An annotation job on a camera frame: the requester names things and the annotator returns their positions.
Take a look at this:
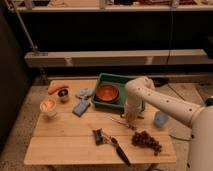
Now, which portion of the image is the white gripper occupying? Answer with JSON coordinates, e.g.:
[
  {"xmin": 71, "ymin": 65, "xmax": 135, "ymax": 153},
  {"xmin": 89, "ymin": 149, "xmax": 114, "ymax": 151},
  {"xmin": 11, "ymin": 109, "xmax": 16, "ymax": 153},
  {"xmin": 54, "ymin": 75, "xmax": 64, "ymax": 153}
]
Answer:
[{"xmin": 124, "ymin": 103, "xmax": 142, "ymax": 123}]

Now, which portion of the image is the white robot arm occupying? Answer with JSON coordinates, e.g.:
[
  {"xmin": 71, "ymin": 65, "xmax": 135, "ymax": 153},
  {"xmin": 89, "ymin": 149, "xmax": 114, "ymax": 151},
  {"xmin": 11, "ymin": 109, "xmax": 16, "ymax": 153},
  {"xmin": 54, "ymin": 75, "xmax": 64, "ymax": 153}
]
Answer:
[{"xmin": 124, "ymin": 77, "xmax": 213, "ymax": 171}]

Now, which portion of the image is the metal fork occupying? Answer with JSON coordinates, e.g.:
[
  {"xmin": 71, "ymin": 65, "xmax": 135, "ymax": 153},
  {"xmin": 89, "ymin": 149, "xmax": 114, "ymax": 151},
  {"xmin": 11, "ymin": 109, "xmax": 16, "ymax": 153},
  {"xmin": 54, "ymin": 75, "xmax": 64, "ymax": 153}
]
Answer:
[{"xmin": 110, "ymin": 117, "xmax": 137, "ymax": 130}]

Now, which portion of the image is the green plastic tray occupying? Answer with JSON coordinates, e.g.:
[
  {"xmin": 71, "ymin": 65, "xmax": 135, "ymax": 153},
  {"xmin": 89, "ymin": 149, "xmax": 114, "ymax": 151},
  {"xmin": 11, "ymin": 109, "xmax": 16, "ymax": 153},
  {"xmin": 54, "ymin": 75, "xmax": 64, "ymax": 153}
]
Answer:
[{"xmin": 91, "ymin": 72, "xmax": 147, "ymax": 114}]

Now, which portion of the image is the red bowl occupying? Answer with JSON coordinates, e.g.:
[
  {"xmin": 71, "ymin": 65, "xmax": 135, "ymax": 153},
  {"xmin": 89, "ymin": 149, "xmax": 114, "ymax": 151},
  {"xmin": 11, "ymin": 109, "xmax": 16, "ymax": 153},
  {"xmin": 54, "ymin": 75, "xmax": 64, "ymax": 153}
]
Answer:
[{"xmin": 95, "ymin": 84, "xmax": 119, "ymax": 103}]

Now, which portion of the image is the blue plastic cup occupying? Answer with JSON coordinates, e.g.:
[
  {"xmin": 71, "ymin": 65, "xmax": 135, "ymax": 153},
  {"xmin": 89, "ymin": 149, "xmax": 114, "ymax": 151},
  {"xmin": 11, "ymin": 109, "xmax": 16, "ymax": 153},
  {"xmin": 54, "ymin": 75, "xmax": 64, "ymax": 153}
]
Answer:
[{"xmin": 154, "ymin": 111, "xmax": 169, "ymax": 128}]

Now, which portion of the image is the bunch of dark grapes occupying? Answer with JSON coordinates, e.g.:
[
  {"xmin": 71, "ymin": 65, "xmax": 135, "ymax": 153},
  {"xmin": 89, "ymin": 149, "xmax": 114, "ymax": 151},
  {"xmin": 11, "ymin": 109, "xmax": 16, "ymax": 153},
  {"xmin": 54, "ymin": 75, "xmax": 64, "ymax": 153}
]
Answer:
[{"xmin": 132, "ymin": 131, "xmax": 162, "ymax": 156}]

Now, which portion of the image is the grey crumpled cloth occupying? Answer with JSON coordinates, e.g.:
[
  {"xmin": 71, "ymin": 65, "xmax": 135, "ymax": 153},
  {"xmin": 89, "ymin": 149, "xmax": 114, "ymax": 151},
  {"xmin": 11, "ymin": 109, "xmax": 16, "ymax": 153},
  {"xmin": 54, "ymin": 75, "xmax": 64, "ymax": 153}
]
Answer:
[{"xmin": 76, "ymin": 88, "xmax": 93, "ymax": 99}]

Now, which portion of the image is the blue sponge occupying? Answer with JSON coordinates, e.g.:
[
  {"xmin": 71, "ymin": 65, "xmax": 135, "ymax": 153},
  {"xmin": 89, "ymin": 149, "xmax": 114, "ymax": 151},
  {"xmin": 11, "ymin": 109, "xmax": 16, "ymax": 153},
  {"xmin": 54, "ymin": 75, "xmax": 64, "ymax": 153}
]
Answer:
[{"xmin": 73, "ymin": 100, "xmax": 90, "ymax": 117}]

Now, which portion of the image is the grey metal shelf beam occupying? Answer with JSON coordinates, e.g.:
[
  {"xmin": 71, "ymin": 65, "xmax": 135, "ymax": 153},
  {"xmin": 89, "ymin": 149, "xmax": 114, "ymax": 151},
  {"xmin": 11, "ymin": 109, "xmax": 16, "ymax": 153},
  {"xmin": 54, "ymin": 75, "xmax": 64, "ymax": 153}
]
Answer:
[{"xmin": 25, "ymin": 49, "xmax": 213, "ymax": 68}]

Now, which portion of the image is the small dark-topped cup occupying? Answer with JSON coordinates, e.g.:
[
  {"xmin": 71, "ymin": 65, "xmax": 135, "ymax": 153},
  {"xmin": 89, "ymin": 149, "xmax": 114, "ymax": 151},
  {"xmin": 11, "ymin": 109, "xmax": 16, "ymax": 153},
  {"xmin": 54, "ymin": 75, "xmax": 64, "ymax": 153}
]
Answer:
[{"xmin": 58, "ymin": 89, "xmax": 69, "ymax": 103}]

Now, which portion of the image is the orange carrot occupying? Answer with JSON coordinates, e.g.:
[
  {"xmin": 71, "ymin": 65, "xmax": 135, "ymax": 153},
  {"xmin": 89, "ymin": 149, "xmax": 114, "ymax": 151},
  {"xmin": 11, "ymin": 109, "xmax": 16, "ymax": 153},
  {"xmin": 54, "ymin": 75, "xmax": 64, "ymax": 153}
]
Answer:
[{"xmin": 47, "ymin": 84, "xmax": 69, "ymax": 95}]

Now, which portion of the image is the diagonal metal pole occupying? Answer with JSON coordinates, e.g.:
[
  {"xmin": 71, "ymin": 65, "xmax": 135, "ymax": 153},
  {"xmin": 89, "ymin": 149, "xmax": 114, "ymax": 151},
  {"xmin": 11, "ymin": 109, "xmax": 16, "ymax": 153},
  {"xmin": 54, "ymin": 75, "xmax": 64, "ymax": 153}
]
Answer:
[{"xmin": 10, "ymin": 0, "xmax": 48, "ymax": 56}]

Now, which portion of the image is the black handled knife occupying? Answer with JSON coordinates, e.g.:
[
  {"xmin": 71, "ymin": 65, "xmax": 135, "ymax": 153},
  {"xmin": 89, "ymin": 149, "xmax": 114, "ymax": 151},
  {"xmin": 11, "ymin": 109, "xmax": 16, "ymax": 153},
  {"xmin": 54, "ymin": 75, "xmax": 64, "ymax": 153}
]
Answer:
[{"xmin": 107, "ymin": 136, "xmax": 131, "ymax": 166}]

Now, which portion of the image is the black cable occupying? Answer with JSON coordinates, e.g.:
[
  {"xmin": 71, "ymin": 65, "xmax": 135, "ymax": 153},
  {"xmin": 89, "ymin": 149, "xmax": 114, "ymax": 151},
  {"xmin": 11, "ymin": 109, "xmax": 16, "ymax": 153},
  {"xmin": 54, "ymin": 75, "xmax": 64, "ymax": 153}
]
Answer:
[{"xmin": 165, "ymin": 6, "xmax": 176, "ymax": 66}]

